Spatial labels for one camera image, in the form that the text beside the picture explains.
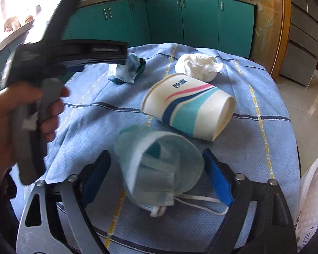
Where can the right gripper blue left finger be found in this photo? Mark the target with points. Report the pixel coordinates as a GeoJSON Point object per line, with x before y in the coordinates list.
{"type": "Point", "coordinates": [92, 177]}

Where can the white trash bag with print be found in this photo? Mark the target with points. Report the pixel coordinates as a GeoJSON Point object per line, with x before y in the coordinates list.
{"type": "Point", "coordinates": [306, 224]}

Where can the left hand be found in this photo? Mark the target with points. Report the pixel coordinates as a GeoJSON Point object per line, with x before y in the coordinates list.
{"type": "Point", "coordinates": [12, 96]}

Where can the striped paper cup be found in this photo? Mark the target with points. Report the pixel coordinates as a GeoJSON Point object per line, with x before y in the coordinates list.
{"type": "Point", "coordinates": [196, 108]}

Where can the blue surgical face mask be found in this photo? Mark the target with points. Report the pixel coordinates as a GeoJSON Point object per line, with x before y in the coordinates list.
{"type": "Point", "coordinates": [159, 168]}

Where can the white tissue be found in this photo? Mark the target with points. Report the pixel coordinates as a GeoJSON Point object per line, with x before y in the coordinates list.
{"type": "Point", "coordinates": [199, 66]}

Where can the clear blue plastic bag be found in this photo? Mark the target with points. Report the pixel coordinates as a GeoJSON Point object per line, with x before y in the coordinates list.
{"type": "Point", "coordinates": [121, 74]}

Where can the teal kitchen cabinets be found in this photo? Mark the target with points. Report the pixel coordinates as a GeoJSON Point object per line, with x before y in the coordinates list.
{"type": "Point", "coordinates": [224, 25]}

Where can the wooden glass door frame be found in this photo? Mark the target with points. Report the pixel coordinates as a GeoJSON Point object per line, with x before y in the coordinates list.
{"type": "Point", "coordinates": [271, 33]}

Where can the grey refrigerator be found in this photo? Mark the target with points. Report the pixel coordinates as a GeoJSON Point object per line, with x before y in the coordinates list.
{"type": "Point", "coordinates": [301, 56]}

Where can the blue checked tablecloth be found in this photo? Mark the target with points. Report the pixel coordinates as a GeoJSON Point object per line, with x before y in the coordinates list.
{"type": "Point", "coordinates": [258, 144]}

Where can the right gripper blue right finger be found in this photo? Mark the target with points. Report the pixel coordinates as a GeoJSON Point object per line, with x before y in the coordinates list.
{"type": "Point", "coordinates": [220, 175]}

